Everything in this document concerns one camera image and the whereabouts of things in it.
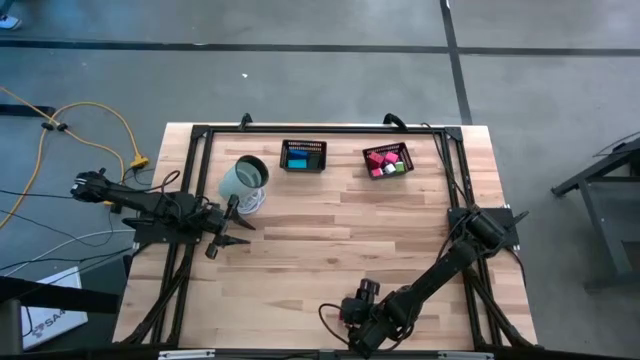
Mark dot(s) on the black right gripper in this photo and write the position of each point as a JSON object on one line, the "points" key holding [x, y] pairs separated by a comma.
{"points": [[380, 320]]}

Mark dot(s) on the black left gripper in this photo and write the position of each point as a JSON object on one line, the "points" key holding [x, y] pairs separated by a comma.
{"points": [[212, 220]]}

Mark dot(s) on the white cylindrical container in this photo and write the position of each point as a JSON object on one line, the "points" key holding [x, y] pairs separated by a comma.
{"points": [[235, 187]]}

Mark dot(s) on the teal block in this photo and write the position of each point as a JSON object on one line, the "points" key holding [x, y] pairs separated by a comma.
{"points": [[297, 164]]}

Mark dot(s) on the pink white cube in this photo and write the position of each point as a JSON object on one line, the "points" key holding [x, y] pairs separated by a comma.
{"points": [[377, 172]]}

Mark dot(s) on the small red block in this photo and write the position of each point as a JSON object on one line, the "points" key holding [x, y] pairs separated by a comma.
{"points": [[375, 159]]}

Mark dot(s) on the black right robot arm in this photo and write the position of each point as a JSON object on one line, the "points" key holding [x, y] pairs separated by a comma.
{"points": [[440, 272]]}

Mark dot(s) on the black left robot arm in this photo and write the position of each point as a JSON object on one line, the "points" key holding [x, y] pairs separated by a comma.
{"points": [[135, 200]]}

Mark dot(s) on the yellow plug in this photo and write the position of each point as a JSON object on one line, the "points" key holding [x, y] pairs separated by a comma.
{"points": [[112, 206], [139, 161]]}

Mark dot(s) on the black plastic mesh basket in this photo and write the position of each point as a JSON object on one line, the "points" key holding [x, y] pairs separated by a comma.
{"points": [[382, 147], [303, 145]]}

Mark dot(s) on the black beam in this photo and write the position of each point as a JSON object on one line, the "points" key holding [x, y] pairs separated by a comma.
{"points": [[60, 297]]}

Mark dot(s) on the white printed sign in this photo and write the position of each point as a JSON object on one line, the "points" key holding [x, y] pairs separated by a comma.
{"points": [[55, 325]]}

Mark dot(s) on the black metal desk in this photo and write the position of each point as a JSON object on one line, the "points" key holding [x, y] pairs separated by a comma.
{"points": [[606, 235]]}

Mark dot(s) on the person's shoe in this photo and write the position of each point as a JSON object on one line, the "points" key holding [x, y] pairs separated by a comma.
{"points": [[9, 22]]}

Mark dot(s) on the silver bracket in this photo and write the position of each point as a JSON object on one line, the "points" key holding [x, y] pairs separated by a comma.
{"points": [[185, 354], [465, 355]]}

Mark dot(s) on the black aluminium frame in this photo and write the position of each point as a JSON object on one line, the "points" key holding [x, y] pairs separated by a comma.
{"points": [[325, 129]]}

